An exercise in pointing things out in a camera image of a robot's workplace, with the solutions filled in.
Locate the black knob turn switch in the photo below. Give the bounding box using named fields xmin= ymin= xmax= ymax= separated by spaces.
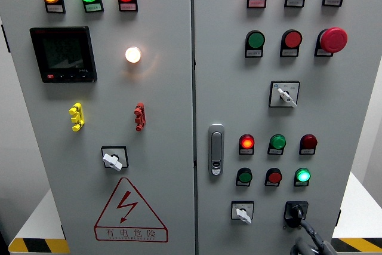
xmin=283 ymin=201 xmax=309 ymax=229

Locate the black yellow striped tape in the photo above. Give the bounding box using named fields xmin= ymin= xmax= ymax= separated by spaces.
xmin=331 ymin=238 xmax=382 ymax=253
xmin=8 ymin=238 xmax=70 ymax=254

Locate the small green round lamp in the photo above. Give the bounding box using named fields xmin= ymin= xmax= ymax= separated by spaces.
xmin=294 ymin=167 xmax=312 ymax=183
xmin=269 ymin=134 xmax=287 ymax=150

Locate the small red push button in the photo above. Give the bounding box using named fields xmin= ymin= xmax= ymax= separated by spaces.
xmin=265 ymin=168 xmax=283 ymax=185

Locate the small green push button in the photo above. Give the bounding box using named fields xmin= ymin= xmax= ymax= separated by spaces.
xmin=236 ymin=167 xmax=254 ymax=184

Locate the small red round lamp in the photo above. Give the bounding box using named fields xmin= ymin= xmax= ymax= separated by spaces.
xmin=300 ymin=134 xmax=318 ymax=150
xmin=239 ymin=134 xmax=255 ymax=150

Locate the silver door lock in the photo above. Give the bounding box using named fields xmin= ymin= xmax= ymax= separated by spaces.
xmin=208 ymin=123 xmax=225 ymax=177

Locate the grey cabinet door with lock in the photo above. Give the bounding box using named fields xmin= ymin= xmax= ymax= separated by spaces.
xmin=192 ymin=0 xmax=382 ymax=255

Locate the red warning triangle sticker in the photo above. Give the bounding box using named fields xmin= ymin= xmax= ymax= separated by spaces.
xmin=94 ymin=177 xmax=169 ymax=243

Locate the large red stop button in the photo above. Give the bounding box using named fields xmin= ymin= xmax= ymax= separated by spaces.
xmin=319 ymin=27 xmax=349 ymax=54

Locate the large red push button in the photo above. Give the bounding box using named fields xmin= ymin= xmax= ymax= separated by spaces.
xmin=281 ymin=29 xmax=303 ymax=49

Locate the large green push button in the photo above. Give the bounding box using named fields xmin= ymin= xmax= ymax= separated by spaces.
xmin=245 ymin=30 xmax=266 ymax=49

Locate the grey cabinet door with display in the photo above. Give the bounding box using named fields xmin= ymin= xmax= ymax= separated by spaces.
xmin=0 ymin=0 xmax=196 ymax=255

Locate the white round lamp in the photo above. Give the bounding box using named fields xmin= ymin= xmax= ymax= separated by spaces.
xmin=124 ymin=46 xmax=142 ymax=64

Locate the black digital display meter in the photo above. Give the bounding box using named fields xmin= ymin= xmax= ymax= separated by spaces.
xmin=29 ymin=26 xmax=98 ymax=84

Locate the small turn switch white handle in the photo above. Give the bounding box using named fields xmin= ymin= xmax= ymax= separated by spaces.
xmin=230 ymin=200 xmax=255 ymax=225

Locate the turn switch slim white handle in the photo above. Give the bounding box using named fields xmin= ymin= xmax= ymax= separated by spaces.
xmin=268 ymin=80 xmax=301 ymax=109

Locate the small red handle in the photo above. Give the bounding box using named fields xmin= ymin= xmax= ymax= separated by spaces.
xmin=134 ymin=102 xmax=146 ymax=132

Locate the turn switch wide white handle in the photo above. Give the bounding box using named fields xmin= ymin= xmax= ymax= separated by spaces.
xmin=100 ymin=145 xmax=130 ymax=173

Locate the small yellow handle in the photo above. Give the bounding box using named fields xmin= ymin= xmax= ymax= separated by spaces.
xmin=68 ymin=102 xmax=85 ymax=132

